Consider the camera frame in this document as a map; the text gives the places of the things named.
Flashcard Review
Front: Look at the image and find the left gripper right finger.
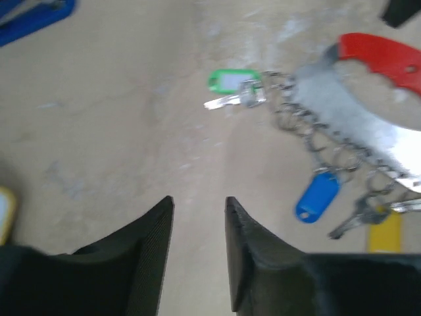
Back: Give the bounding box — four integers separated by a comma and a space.
225, 197, 420, 315

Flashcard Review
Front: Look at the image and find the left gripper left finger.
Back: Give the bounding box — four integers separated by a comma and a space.
1, 196, 174, 315

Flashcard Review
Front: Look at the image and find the key with blue tag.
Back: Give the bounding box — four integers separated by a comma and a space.
295, 171, 341, 224

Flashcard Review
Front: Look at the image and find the key with yellow tag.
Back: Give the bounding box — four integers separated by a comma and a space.
328, 196, 420, 253

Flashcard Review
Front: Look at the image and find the key with green tag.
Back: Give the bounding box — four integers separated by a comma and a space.
204, 68, 267, 111

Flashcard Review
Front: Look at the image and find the blue stapler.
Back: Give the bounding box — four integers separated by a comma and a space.
1, 0, 77, 47

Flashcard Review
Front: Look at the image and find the black stapler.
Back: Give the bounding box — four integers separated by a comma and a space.
380, 0, 421, 28

